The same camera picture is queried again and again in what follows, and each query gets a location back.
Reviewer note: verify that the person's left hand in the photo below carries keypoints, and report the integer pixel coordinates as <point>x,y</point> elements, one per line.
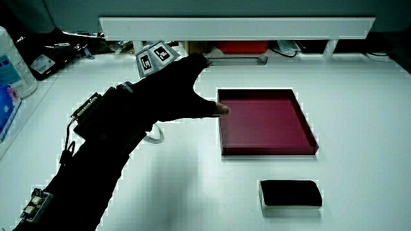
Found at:
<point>170,93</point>

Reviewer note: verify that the black and white eraser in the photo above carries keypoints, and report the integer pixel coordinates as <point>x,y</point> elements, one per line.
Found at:
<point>290,192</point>

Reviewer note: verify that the person's left forearm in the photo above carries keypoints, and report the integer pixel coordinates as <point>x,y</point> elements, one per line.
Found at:
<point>90,167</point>

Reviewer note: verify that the red box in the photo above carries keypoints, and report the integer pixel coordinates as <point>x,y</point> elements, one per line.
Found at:
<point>242,46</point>

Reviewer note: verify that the white desk shelf riser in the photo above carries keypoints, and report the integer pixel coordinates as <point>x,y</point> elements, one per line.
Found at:
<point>237,28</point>

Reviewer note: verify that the red tray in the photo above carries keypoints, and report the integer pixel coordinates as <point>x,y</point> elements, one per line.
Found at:
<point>263,125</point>

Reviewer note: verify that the black device with white label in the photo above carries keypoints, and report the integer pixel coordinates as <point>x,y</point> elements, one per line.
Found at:
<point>48,64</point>

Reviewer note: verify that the white plastic bottle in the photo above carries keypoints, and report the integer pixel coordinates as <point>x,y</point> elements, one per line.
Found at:
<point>14,70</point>

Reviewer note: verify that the blue packet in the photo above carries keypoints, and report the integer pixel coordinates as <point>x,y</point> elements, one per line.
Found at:
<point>7,109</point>

